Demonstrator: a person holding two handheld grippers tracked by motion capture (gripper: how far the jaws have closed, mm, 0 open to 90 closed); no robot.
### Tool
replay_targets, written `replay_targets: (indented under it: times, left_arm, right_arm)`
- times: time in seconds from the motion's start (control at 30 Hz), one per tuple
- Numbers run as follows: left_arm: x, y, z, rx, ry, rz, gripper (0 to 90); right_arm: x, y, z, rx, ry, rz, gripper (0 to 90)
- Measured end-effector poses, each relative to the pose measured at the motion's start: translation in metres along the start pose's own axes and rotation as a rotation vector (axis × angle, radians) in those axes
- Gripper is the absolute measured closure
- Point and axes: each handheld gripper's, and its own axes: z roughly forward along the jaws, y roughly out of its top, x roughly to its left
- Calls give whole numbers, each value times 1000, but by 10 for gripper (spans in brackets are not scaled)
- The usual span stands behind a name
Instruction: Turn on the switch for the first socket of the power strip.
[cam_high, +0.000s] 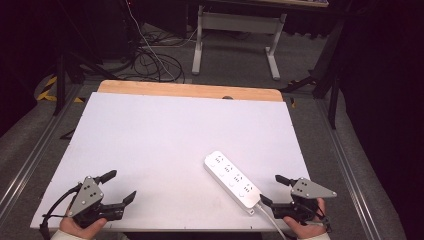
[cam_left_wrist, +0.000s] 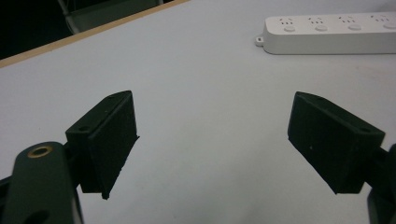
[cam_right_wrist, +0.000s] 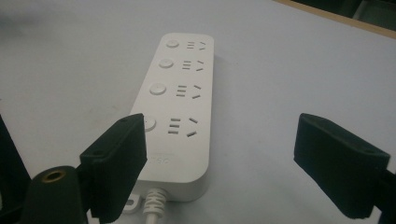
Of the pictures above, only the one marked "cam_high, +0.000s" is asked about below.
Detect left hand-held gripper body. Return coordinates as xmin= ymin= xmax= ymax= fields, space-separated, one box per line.
xmin=67 ymin=176 xmax=125 ymax=229

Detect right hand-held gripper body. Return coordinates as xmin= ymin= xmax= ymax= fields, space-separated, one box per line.
xmin=270 ymin=177 xmax=338 ymax=224

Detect white power strip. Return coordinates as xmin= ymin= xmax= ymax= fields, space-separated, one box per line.
xmin=203 ymin=150 xmax=262 ymax=216

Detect person's right hand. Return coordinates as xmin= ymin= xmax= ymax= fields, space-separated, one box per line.
xmin=283 ymin=197 xmax=328 ymax=240

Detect person's left hand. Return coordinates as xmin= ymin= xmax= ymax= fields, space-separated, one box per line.
xmin=59 ymin=205 xmax=108 ymax=240

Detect person's right sleeve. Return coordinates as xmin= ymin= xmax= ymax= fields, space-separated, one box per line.
xmin=298 ymin=232 xmax=332 ymax=240

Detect person's sleeve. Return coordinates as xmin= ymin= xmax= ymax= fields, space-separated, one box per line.
xmin=49 ymin=229 xmax=98 ymax=240
xmin=298 ymin=232 xmax=332 ymax=240

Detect person's left sleeve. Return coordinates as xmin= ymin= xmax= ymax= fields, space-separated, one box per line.
xmin=49 ymin=229 xmax=98 ymax=240

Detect white board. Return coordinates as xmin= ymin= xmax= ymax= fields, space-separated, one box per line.
xmin=29 ymin=91 xmax=311 ymax=233

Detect wooden table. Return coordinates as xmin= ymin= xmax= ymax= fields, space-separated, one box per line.
xmin=96 ymin=79 xmax=284 ymax=103

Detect black metal stand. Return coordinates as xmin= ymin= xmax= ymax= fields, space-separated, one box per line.
xmin=279 ymin=16 xmax=348 ymax=130
xmin=53 ymin=0 xmax=118 ymax=117

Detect white power strip cable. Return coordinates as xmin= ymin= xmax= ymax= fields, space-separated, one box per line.
xmin=254 ymin=203 xmax=288 ymax=240

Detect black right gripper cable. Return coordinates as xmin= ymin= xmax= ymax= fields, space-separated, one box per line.
xmin=293 ymin=202 xmax=333 ymax=234

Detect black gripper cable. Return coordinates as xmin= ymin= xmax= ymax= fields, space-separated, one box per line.
xmin=39 ymin=183 xmax=83 ymax=239
xmin=293 ymin=202 xmax=333 ymax=234

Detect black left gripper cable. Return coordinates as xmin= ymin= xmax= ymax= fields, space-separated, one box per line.
xmin=39 ymin=183 xmax=83 ymax=239

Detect aluminium floor rail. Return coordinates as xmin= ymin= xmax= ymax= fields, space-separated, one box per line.
xmin=0 ymin=84 xmax=83 ymax=214
xmin=314 ymin=99 xmax=381 ymax=240

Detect black floor cables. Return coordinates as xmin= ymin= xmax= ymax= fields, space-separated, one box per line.
xmin=113 ymin=19 xmax=201 ymax=84

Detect white floor cable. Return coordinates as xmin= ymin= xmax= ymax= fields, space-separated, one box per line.
xmin=125 ymin=0 xmax=198 ymax=81

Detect white metal desk frame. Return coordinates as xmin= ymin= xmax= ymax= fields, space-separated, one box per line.
xmin=191 ymin=4 xmax=288 ymax=81

